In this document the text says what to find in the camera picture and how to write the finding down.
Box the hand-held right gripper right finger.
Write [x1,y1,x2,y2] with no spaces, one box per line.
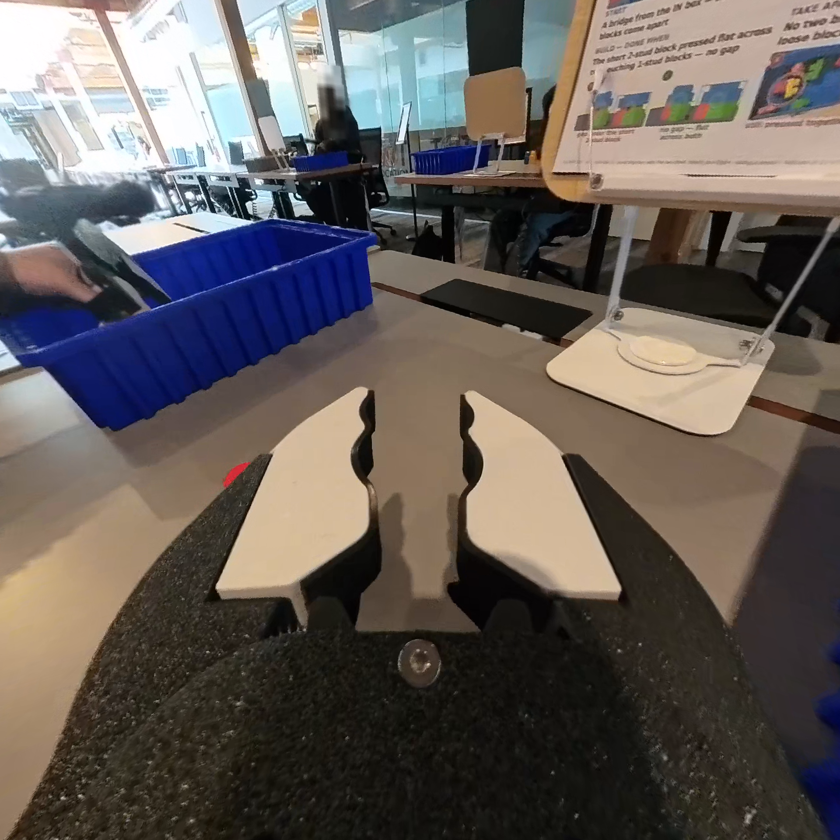
[456,390,623,602]

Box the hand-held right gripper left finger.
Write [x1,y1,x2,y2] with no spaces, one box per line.
[215,387,383,626]

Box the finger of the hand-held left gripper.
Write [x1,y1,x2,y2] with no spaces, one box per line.
[72,218,173,315]

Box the person's left hand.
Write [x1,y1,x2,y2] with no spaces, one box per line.
[0,241,104,306]

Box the white board document stand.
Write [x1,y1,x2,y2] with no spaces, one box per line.
[258,115,291,173]

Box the wooden office desk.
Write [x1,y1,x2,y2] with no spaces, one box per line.
[394,169,614,293]
[243,163,380,227]

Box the black office chair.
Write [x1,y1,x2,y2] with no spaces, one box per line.
[620,225,840,342]
[360,126,398,234]

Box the tan board document stand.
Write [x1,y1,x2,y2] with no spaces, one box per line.
[462,67,529,177]

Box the printed instruction sheet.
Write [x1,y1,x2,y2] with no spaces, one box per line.
[551,0,840,179]

